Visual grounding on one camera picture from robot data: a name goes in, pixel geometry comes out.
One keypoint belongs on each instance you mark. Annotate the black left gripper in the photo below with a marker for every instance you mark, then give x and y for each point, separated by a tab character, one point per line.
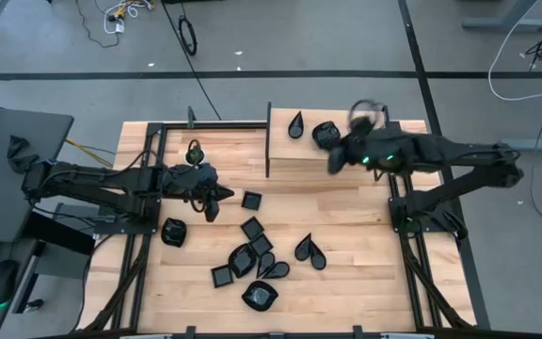
191	181

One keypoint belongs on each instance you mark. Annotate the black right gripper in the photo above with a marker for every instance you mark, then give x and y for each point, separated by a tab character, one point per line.
374	148

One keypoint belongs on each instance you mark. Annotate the black teardrop mini plate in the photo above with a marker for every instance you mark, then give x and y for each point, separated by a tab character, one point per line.
318	258
302	249
278	270
265	263
295	127

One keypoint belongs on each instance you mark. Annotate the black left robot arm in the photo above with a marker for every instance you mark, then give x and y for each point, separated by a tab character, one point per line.
87	183

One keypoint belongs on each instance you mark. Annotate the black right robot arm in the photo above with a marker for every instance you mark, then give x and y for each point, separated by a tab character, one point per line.
464	153

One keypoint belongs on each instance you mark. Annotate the raised wooden shelf black legs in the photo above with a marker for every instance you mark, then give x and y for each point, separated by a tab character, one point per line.
290	150

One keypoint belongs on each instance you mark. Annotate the small plant in white pot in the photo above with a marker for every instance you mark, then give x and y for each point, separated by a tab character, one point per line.
195	153

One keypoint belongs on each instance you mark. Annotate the black desk crossbar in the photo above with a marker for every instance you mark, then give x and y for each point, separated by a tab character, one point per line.
64	237

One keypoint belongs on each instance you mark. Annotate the grey desk leg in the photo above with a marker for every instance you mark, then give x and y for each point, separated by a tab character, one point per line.
40	270

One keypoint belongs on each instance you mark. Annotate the black triangular spare part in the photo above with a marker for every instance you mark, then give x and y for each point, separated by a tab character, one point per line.
17	145
19	164

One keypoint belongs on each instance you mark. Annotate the black computer mouse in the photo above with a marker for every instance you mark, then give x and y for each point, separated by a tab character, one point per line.
2	280

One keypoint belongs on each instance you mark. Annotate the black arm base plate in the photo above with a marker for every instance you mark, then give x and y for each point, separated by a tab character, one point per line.
428	223
111	227

